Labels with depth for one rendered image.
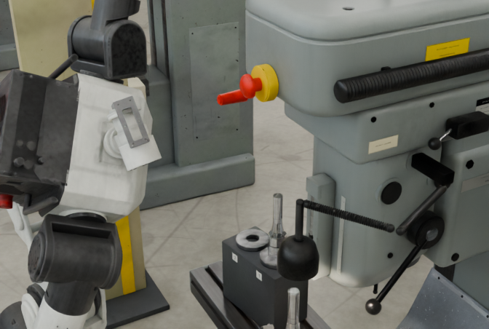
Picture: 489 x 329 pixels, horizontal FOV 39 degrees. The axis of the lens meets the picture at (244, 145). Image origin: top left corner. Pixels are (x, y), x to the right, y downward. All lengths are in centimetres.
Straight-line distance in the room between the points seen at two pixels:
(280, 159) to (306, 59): 364
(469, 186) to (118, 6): 75
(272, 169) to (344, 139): 339
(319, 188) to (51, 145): 49
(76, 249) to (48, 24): 162
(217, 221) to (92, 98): 271
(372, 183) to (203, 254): 257
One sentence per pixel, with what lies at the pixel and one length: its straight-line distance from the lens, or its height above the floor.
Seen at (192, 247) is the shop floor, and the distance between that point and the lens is 378.
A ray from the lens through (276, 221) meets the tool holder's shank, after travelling 172.
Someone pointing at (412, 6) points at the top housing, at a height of 189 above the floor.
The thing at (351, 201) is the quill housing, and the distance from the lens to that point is 124.
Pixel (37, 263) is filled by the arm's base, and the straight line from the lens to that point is 126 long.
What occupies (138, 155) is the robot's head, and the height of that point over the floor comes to 161.
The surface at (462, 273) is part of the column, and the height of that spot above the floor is 112.
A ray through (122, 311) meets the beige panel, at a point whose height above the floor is 3.
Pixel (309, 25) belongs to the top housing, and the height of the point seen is 188.
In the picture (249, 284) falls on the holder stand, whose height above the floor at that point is 103.
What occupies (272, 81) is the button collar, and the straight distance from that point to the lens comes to 108.
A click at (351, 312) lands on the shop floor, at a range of 338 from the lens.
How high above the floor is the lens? 217
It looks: 27 degrees down
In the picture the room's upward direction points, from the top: 1 degrees counter-clockwise
